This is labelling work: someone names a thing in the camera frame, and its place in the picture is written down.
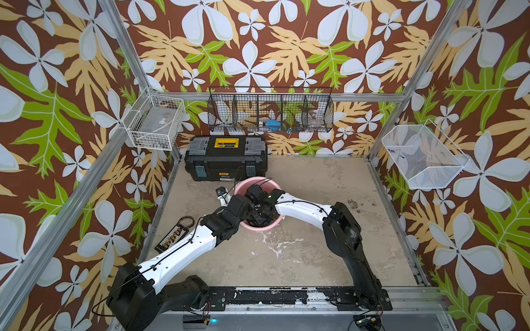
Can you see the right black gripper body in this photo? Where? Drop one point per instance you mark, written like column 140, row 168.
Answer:
column 259, row 216

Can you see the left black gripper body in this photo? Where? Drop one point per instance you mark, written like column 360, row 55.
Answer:
column 246, row 214

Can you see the black cloth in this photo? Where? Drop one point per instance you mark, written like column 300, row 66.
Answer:
column 262, row 217

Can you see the pink plastic bucket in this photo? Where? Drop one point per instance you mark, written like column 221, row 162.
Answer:
column 267, row 185

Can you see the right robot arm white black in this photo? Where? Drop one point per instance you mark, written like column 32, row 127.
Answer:
column 341, row 231

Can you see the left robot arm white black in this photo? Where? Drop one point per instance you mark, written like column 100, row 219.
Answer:
column 140, row 293

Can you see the black yellow toolbox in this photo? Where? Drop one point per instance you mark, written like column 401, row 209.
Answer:
column 225, row 158

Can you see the black screwdriver bit case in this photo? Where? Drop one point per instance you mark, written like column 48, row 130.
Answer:
column 179, row 231

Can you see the blue item in basket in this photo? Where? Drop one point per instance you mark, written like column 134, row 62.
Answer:
column 273, row 124

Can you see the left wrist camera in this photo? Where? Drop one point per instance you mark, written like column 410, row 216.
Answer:
column 223, row 196

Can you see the black wire basket rear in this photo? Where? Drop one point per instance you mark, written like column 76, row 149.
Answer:
column 247, row 109

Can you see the white wire basket left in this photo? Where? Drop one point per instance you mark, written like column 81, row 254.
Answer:
column 153, row 121

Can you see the white wire basket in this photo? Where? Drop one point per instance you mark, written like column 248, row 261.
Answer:
column 153, row 121
column 425, row 155

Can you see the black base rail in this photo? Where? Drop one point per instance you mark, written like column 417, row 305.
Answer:
column 341, row 297

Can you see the white wire basket right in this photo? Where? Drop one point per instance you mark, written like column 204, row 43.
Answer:
column 425, row 155

